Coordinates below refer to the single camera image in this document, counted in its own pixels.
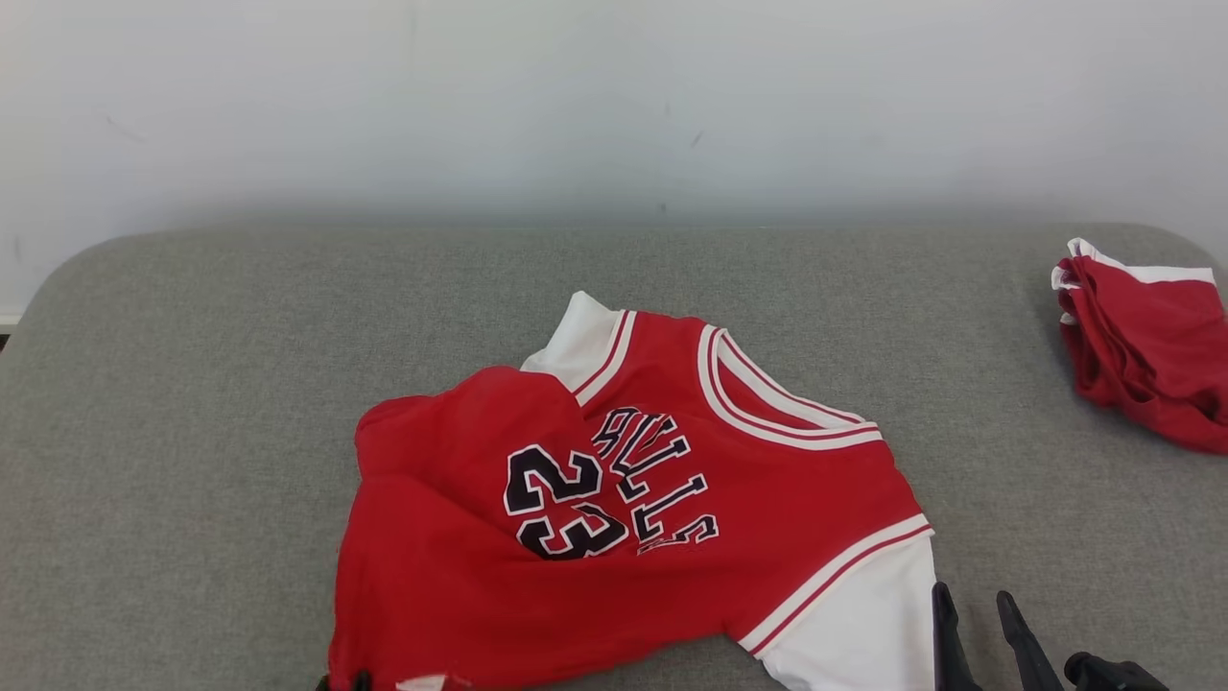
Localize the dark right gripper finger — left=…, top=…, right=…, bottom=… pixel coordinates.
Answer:
left=932, top=582, right=981, bottom=691
left=995, top=590, right=1064, bottom=691

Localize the red Bulls 23 jersey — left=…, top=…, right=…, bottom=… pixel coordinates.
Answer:
left=326, top=291, right=937, bottom=691

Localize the red shorts white hem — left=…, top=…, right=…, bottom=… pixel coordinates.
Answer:
left=1051, top=238, right=1228, bottom=455

